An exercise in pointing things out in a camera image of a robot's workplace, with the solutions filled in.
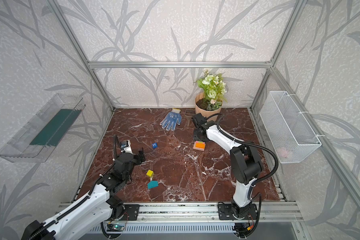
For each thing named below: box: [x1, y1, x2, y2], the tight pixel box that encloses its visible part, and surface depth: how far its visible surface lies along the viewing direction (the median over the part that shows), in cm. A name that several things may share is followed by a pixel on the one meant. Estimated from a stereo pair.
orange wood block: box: [195, 142, 206, 149], surface depth 98 cm
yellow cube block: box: [146, 169, 154, 178], surface depth 86 cm
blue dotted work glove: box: [159, 108, 182, 131], surface depth 114 cm
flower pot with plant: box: [195, 69, 228, 122], surface depth 98 cm
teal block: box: [147, 180, 159, 189], surface depth 85 cm
